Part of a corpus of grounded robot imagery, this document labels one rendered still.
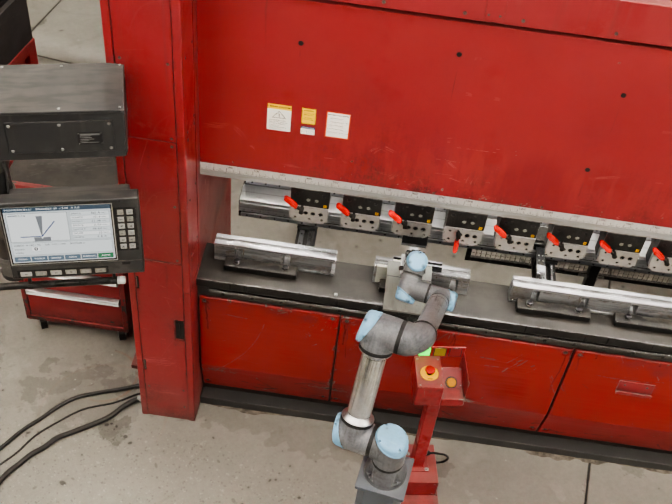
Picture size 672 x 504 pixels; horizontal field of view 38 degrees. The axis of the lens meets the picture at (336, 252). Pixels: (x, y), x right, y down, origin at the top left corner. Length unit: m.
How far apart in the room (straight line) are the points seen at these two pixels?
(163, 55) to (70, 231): 0.67
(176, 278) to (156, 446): 0.99
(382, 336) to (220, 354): 1.30
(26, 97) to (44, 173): 1.23
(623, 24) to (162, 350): 2.27
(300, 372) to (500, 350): 0.89
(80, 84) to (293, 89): 0.73
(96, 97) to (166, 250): 0.86
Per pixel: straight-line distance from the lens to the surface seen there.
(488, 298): 4.02
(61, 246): 3.39
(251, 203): 4.13
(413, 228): 3.73
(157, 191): 3.52
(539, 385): 4.27
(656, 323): 4.12
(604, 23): 3.18
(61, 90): 3.12
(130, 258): 3.43
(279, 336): 4.13
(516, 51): 3.24
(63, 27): 7.01
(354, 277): 3.98
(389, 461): 3.39
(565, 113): 3.39
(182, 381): 4.34
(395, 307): 3.73
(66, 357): 4.86
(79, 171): 4.29
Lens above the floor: 3.78
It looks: 45 degrees down
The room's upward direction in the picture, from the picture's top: 7 degrees clockwise
